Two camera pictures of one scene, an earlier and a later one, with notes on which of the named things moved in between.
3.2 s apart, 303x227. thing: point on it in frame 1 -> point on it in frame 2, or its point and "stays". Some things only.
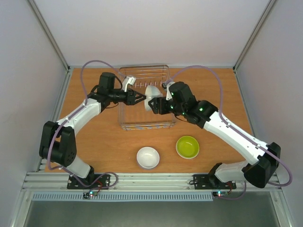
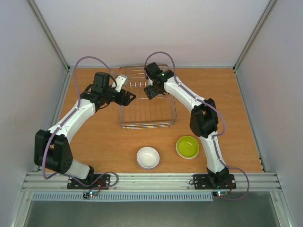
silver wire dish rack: (136, 117) stays
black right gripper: (160, 105) -> (151, 90)
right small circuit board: (219, 193) stays
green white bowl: (187, 147) stays
